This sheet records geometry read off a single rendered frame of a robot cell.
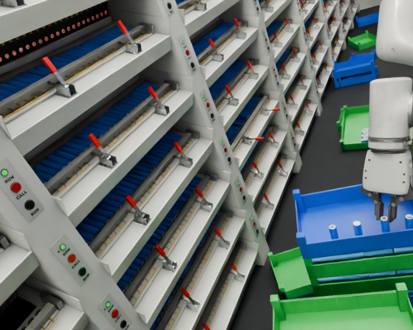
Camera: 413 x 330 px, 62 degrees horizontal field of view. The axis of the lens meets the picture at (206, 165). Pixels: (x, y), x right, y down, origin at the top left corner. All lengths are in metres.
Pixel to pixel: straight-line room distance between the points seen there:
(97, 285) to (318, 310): 0.53
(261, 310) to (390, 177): 0.83
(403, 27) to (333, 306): 0.66
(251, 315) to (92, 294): 0.80
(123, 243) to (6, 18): 0.56
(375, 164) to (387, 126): 0.10
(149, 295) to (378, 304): 0.59
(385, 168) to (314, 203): 0.28
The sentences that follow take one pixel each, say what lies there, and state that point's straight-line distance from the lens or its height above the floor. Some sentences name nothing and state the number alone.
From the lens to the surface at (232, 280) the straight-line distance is 1.48.
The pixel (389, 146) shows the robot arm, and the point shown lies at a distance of 0.87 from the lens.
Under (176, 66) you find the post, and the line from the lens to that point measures 1.17.
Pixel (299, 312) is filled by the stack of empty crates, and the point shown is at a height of 0.41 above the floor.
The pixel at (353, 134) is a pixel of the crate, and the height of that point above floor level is 0.04.
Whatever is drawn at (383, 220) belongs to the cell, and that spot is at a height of 0.55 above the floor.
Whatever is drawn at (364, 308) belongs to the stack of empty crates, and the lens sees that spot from 0.96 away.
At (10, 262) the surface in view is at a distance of 0.76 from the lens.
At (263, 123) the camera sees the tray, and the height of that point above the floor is 0.48.
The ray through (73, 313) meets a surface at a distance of 0.86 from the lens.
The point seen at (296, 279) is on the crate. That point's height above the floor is 0.00.
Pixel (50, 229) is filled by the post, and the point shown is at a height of 0.87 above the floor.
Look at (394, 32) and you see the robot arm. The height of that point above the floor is 0.93.
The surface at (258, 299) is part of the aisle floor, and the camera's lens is 1.54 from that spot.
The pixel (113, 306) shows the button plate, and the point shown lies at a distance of 0.91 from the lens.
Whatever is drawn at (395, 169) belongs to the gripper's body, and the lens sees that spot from 0.89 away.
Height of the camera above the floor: 1.19
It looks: 28 degrees down
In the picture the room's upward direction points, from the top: 23 degrees counter-clockwise
